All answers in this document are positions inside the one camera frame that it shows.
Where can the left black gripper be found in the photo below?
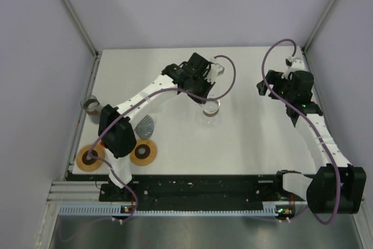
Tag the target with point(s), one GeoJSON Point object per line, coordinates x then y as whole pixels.
{"type": "Point", "coordinates": [207, 84]}

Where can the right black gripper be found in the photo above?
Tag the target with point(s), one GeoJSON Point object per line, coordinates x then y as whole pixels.
{"type": "Point", "coordinates": [274, 78]}

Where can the wooden dripper ring stand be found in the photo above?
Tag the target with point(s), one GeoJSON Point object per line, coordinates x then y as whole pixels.
{"type": "Point", "coordinates": [144, 153]}

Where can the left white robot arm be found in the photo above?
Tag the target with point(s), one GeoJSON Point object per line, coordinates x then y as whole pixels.
{"type": "Point", "coordinates": [117, 123]}

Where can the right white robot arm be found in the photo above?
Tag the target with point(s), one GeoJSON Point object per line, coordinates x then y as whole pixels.
{"type": "Point", "coordinates": [337, 186]}

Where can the ribbed grey glass dripper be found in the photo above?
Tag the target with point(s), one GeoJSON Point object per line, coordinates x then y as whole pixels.
{"type": "Point", "coordinates": [145, 127]}

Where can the glass carafe with brown band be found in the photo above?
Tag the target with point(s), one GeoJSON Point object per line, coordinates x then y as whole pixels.
{"type": "Point", "coordinates": [211, 114]}

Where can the grey glass carafe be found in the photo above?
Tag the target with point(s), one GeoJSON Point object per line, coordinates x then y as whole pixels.
{"type": "Point", "coordinates": [92, 107]}

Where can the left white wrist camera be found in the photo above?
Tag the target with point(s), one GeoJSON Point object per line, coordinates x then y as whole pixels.
{"type": "Point", "coordinates": [214, 70]}

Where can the right aluminium frame post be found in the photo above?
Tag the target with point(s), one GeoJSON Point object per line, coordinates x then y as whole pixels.
{"type": "Point", "coordinates": [323, 19]}

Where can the aluminium frame post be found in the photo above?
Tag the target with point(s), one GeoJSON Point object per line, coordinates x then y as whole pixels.
{"type": "Point", "coordinates": [323, 19]}
{"type": "Point", "coordinates": [78, 25]}

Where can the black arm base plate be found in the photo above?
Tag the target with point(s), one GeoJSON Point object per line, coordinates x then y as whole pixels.
{"type": "Point", "coordinates": [194, 192]}

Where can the left aluminium frame post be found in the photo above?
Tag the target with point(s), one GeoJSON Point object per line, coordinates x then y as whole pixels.
{"type": "Point", "coordinates": [78, 25]}

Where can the aluminium front rail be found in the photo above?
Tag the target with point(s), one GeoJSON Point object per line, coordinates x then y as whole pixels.
{"type": "Point", "coordinates": [74, 191]}

